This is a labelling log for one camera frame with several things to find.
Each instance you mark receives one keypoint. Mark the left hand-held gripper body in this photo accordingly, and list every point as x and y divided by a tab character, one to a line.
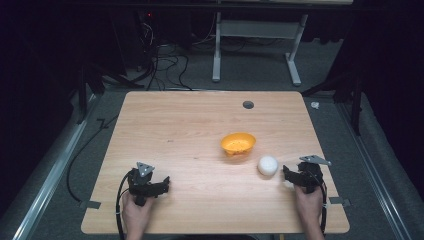
141	185

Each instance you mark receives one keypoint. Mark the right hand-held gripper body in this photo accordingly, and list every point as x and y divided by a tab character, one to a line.
311	175

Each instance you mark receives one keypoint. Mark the white ball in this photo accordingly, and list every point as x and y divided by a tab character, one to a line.
267	165

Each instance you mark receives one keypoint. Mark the orange plastic bowl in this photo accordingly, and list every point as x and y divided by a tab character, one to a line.
238	144

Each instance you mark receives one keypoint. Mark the person's right hand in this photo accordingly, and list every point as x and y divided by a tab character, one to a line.
308	206

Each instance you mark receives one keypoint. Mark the person's left hand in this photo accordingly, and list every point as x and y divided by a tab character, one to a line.
136	215

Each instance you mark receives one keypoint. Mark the grey tape strip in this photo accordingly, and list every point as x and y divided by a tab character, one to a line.
340	201
90	204

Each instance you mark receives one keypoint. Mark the white crumpled paper scrap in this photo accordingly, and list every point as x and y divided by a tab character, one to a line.
315	105

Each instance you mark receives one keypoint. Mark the black tripod stand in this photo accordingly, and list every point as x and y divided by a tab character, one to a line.
356	100
88	83

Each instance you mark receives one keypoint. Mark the metal floor rail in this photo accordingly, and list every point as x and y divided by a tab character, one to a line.
376	173
50	181

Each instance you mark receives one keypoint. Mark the white metal desk frame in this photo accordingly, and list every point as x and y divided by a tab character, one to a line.
256	29

